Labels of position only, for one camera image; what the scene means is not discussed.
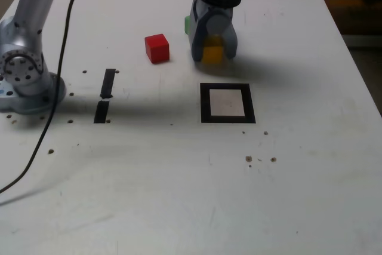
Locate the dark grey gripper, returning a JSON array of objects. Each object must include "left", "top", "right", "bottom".
[{"left": 190, "top": 0, "right": 239, "bottom": 63}]

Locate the yellow cube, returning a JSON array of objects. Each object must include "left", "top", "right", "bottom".
[{"left": 201, "top": 36, "right": 225, "bottom": 64}]

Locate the red cube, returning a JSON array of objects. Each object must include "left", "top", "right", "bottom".
[{"left": 144, "top": 33, "right": 170, "bottom": 64}]

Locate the black tape square outline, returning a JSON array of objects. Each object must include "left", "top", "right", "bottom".
[{"left": 199, "top": 82, "right": 257, "bottom": 124}]

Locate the black tape strip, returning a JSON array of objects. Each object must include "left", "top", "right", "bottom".
[{"left": 93, "top": 68, "right": 116, "bottom": 124}]

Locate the black cable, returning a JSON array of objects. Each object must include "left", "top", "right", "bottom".
[{"left": 0, "top": 0, "right": 101, "bottom": 195}]

